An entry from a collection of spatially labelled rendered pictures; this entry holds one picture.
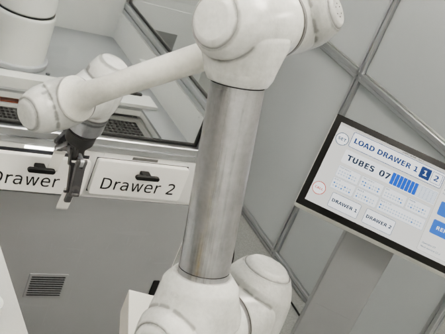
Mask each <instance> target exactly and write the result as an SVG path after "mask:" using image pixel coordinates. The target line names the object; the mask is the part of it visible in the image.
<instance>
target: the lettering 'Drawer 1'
mask: <svg viewBox="0 0 445 334"><path fill-rule="evenodd" d="M9 176H13V175H12V174H10V175H8V174H7V176H6V179H5V183H7V178H8V177H9ZM16 176H19V177H21V178H20V179H18V178H16V179H14V180H13V183H14V184H21V182H22V179H23V177H22V176H20V175H16ZM16 176H15V177H16ZM39 178H40V177H38V178H37V180H36V181H35V182H34V177H32V178H31V179H30V181H29V182H28V176H27V177H26V184H27V185H29V184H30V182H31V180H32V185H33V186H35V184H36V183H37V181H38V179H39ZM45 179H48V182H45V183H50V179H49V178H43V179H42V180H41V183H40V184H41V186H43V187H48V186H49V185H47V186H44V185H43V184H42V183H43V182H44V181H43V180H45ZM15 180H20V182H19V183H15ZM57 180H60V179H57ZM55 181H56V179H54V182H53V184H52V187H54V184H55Z"/></svg>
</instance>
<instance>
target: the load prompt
mask: <svg viewBox="0 0 445 334"><path fill-rule="evenodd" d="M348 146H349V147H350V148H353V149H355V150H357V151H359V152H361V153H364V154H366V155H368V156H370V157H372V158H374V159H376V160H378V161H380V162H382V163H385V164H387V165H389V166H391V167H393V168H396V169H398V170H400V171H402V172H404V173H406V174H408V175H410V176H412V177H414V178H417V179H419V180H421V181H423V182H425V183H428V184H430V185H431V186H434V187H435V188H438V189H440V188H441V186H442V183H443V181H444V179H445V173H443V172H440V171H438V170H436V169H434V168H431V167H430V166H427V165H426V164H423V163H421V162H419V161H417V160H415V159H413V158H410V157H408V156H406V155H404V154H401V153H400V152H397V151H396V150H393V149H391V148H389V147H387V146H385V145H383V144H380V143H378V142H376V141H374V140H371V139H369V138H368V137H365V136H364V135H361V134H359V133H357V132H354V134H353V136H352V138H351V140H350V142H349V145H348Z"/></svg>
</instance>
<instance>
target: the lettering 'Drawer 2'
mask: <svg viewBox="0 0 445 334"><path fill-rule="evenodd" d="M105 179H107V180H110V181H111V183H110V185H109V186H108V187H107V188H110V187H111V184H112V179H110V178H103V181H102V183H101V187H100V189H107V188H102V186H103V182H104V180H105ZM117 183H121V182H115V185H114V188H113V190H114V189H115V186H116V184H117ZM123 184H127V186H121V188H120V190H121V191H127V189H128V185H129V184H128V183H127V182H123ZM137 186H138V187H139V184H137V185H136V186H135V188H136V187H137ZM142 186H143V184H142V185H141V187H140V189H141V188H142ZM147 186H151V188H147ZM147 186H146V187H145V188H144V192H146V193H150V192H147V191H146V189H149V190H152V188H153V187H152V185H147ZM169 186H173V189H174V188H175V185H174V184H169ZM122 187H126V189H125V190H122ZM133 187H134V184H133V183H132V192H133V191H134V190H135V188H134V189H133ZM138 187H137V192H139V191H140V189H138ZM173 189H171V190H170V191H172V190H173ZM170 191H168V192H166V194H167V195H172V194H168V193H169V192H170Z"/></svg>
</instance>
